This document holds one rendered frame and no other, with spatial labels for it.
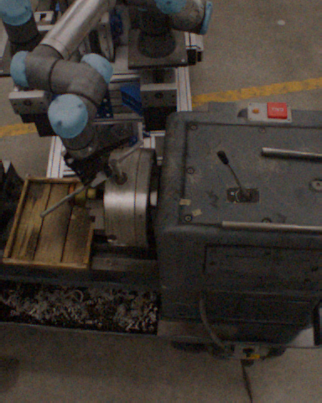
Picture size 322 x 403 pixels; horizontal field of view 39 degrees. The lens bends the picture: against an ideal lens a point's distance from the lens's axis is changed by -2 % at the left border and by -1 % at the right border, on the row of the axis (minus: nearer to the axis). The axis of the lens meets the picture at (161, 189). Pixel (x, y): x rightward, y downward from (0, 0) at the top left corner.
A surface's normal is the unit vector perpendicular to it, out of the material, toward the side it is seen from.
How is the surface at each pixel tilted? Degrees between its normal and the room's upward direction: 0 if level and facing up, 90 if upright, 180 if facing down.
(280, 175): 0
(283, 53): 0
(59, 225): 0
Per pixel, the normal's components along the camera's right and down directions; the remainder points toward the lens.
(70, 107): -0.06, -0.35
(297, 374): -0.04, -0.55
